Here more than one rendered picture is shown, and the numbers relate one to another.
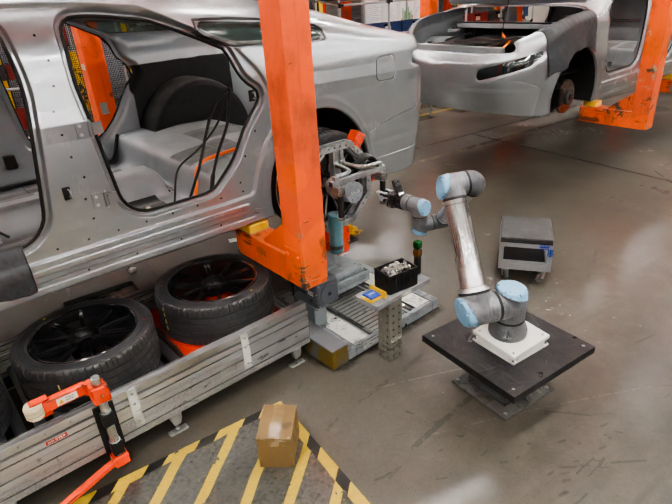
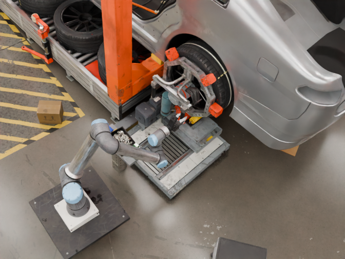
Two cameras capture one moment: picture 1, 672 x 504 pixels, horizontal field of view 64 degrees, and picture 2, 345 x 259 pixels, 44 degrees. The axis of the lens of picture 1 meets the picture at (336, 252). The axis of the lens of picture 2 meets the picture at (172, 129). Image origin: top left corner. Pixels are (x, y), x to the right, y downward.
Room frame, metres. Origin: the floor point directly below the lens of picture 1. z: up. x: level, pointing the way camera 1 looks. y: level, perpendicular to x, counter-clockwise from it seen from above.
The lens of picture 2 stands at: (2.60, -2.31, 3.60)
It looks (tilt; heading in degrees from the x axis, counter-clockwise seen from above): 55 degrees down; 78
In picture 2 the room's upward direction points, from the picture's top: 8 degrees clockwise
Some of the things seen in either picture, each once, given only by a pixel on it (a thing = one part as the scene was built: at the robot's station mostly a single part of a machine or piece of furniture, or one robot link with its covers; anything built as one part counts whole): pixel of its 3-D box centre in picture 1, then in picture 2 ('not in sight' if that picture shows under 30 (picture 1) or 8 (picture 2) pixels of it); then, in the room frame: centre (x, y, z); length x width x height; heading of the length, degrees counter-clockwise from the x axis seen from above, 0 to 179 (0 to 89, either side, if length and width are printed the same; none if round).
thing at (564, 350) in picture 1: (503, 364); (80, 216); (2.23, -0.84, 0.15); 0.60 x 0.60 x 0.30; 33
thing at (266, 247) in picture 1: (269, 234); (147, 66); (2.85, 0.38, 0.69); 0.52 x 0.17 x 0.35; 39
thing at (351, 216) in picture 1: (336, 186); (187, 88); (3.16, -0.03, 0.85); 0.54 x 0.07 x 0.54; 129
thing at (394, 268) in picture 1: (395, 275); (121, 141); (2.60, -0.32, 0.51); 0.20 x 0.14 x 0.13; 121
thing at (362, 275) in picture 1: (325, 278); (191, 125); (3.29, 0.08, 0.13); 0.50 x 0.36 x 0.10; 129
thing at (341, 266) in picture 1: (324, 254); (193, 114); (3.29, 0.08, 0.32); 0.40 x 0.30 x 0.28; 129
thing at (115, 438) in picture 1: (108, 421); (45, 45); (1.82, 1.05, 0.30); 0.09 x 0.05 x 0.50; 129
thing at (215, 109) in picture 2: not in sight; (215, 110); (3.36, -0.27, 0.85); 0.09 x 0.08 x 0.07; 129
